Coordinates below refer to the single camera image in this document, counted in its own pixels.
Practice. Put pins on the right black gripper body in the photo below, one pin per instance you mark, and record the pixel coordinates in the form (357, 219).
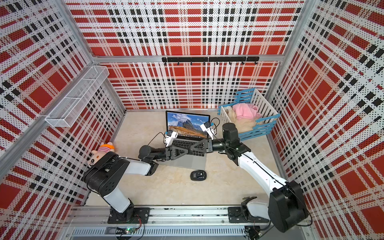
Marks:
(209, 144)

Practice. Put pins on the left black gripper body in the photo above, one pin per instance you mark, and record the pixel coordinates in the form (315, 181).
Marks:
(168, 156)

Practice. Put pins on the black wireless mouse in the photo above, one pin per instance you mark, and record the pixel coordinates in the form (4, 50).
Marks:
(198, 175)

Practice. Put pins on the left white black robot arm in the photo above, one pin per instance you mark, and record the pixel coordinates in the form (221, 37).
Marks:
(104, 176)

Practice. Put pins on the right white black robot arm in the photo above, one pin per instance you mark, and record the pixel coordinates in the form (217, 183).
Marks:
(285, 206)

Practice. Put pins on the silver open laptop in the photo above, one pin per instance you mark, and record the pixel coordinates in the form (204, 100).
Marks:
(188, 128)

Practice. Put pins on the cream fluffy cloth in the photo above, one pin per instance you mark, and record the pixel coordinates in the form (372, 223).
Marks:
(242, 125)

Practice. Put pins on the pink cloth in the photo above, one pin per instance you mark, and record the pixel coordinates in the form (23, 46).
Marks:
(246, 111)

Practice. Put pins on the white blue slatted crate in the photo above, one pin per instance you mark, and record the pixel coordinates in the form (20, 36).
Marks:
(265, 124)

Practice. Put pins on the orange plush doll toy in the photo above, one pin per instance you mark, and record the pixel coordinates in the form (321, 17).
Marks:
(100, 152)

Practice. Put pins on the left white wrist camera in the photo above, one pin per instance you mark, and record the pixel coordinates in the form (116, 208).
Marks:
(169, 137)

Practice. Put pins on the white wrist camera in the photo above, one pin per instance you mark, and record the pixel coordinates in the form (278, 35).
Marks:
(169, 137)
(210, 129)

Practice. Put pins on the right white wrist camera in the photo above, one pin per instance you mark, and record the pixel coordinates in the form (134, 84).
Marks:
(210, 129)

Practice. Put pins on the black wall hook rail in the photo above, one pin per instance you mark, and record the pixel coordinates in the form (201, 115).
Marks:
(209, 59)

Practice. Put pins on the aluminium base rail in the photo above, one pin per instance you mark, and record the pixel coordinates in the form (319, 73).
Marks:
(177, 223)

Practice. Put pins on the white wire mesh shelf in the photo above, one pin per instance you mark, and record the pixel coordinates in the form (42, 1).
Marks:
(67, 111)

